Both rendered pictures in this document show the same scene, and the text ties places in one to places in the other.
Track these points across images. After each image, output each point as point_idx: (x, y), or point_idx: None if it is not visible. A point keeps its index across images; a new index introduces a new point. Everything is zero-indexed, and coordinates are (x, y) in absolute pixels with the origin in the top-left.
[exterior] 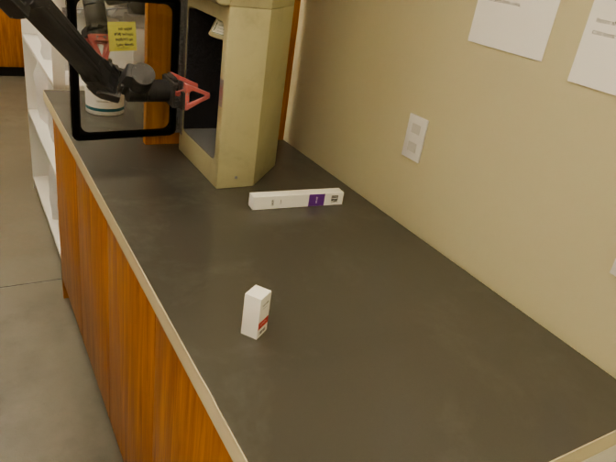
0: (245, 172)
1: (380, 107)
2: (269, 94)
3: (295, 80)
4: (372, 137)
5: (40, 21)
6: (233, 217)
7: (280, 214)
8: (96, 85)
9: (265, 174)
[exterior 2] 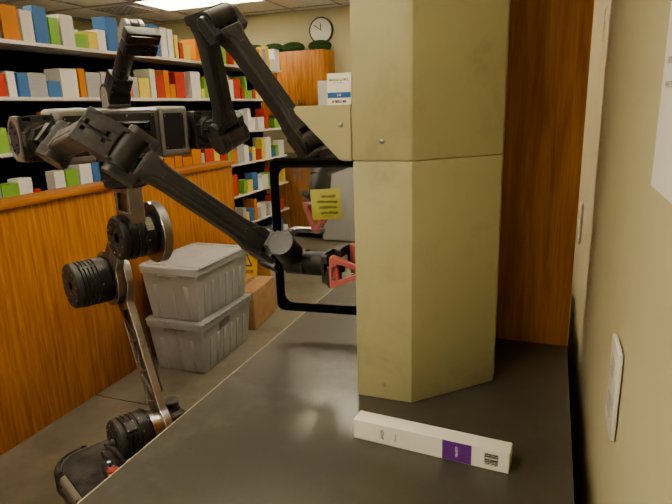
0: (397, 381)
1: (608, 316)
2: (436, 277)
3: (588, 261)
4: (602, 369)
5: (161, 189)
6: (313, 439)
7: (379, 457)
8: (251, 253)
9: (456, 391)
